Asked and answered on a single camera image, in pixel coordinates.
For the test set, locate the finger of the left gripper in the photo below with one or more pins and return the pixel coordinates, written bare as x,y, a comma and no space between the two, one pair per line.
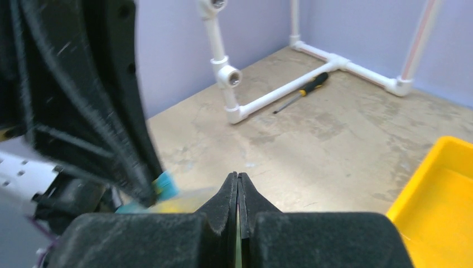
69,86

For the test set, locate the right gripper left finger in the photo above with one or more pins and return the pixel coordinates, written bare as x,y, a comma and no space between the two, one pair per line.
204,238

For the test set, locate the black yellow screwdriver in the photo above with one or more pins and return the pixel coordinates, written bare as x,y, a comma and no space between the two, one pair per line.
311,86

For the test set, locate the clear zip top bag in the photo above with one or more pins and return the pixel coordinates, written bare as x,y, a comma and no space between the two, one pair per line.
170,199

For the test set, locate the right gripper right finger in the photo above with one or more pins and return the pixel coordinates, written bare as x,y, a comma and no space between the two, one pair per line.
272,238

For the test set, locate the yellow plastic tray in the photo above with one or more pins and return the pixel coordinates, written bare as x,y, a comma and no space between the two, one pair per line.
433,213

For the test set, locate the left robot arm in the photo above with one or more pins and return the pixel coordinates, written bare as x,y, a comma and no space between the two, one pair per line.
51,197

